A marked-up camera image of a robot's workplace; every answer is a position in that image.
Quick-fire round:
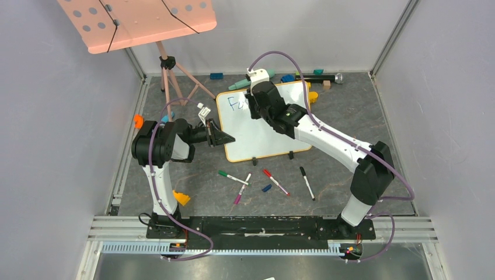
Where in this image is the pink whiteboard marker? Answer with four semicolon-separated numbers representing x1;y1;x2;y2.
233;173;252;205

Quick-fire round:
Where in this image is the dark blue brick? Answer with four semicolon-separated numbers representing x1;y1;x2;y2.
210;72;224;80

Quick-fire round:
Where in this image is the red whiteboard marker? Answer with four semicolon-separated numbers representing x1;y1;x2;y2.
263;169;290;196

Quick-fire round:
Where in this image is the green whiteboard marker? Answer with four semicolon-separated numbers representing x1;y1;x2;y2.
218;170;249;186

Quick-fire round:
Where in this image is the yellow framed whiteboard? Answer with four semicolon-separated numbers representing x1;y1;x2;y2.
216;90;312;163

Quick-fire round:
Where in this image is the black silver microphone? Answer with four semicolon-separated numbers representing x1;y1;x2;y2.
304;73;343;85

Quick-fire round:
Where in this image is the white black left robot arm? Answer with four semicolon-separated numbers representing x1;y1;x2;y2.
131;118;235;238

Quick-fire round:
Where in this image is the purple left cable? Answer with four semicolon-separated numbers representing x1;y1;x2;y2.
148;97;215;263

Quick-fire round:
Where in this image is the pink music stand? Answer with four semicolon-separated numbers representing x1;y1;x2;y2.
59;0;217;106

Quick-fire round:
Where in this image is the orange toy block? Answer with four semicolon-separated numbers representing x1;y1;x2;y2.
133;114;145;129

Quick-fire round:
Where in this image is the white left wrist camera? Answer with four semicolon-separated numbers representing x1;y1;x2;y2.
197;103;211;126

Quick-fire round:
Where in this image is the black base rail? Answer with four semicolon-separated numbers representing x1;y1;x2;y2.
146;216;376;250

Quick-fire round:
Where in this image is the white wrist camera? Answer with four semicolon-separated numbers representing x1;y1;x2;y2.
246;68;270;94
197;103;211;126

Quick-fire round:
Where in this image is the teal toy tube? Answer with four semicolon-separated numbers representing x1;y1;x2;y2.
228;69;275;90

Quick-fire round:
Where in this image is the blue marker cap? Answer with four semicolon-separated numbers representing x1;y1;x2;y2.
262;184;272;193

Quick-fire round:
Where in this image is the tan wooden cube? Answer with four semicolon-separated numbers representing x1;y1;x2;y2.
322;80;332;90

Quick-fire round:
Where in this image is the blue brick behind board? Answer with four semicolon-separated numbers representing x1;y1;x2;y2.
281;75;295;83

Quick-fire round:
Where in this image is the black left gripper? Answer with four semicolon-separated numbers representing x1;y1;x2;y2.
187;118;235;148

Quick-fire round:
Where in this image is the yellow cylinder toy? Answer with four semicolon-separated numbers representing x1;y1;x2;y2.
308;92;319;104

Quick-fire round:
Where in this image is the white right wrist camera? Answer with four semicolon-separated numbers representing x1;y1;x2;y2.
246;68;270;94

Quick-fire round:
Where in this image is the black whiteboard marker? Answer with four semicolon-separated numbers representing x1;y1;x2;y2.
299;166;316;201

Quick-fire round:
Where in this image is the yellow wedge block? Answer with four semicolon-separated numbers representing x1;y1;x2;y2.
173;190;191;206

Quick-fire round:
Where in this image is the blue toy flashlight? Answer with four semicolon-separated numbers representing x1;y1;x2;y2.
161;111;175;123

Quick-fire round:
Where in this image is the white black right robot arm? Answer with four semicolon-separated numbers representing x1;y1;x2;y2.
245;82;395;238

